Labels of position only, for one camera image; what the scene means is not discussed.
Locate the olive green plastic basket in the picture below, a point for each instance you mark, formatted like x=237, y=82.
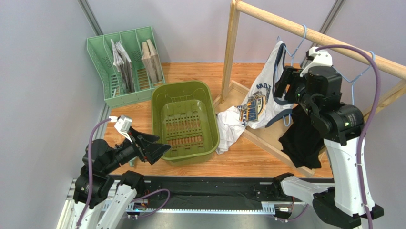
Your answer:
x=183, y=116

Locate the mint green file organizer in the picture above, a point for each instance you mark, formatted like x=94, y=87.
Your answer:
x=99, y=49

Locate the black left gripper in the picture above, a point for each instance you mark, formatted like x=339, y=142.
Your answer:
x=145, y=149

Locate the folded newspapers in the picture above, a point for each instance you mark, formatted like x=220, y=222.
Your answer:
x=123, y=63

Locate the white tank top navy trim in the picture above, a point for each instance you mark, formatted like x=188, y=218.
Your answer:
x=260, y=108

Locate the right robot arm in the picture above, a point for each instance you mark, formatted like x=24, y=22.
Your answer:
x=318, y=92

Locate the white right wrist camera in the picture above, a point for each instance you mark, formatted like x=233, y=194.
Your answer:
x=317, y=58

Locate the black garment on hanger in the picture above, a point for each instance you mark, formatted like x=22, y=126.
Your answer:
x=302, y=142

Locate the light blue wire hanger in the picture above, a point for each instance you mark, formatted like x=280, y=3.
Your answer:
x=292, y=74
x=350, y=78

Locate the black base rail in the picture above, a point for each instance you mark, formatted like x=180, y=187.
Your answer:
x=213, y=193

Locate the brown wooden boards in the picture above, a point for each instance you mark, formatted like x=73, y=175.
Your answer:
x=151, y=61

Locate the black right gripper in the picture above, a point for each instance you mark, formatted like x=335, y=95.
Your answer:
x=292, y=83

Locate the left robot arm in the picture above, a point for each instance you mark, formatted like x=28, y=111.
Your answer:
x=92, y=187

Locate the teal green cup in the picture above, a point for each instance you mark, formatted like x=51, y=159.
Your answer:
x=132, y=163

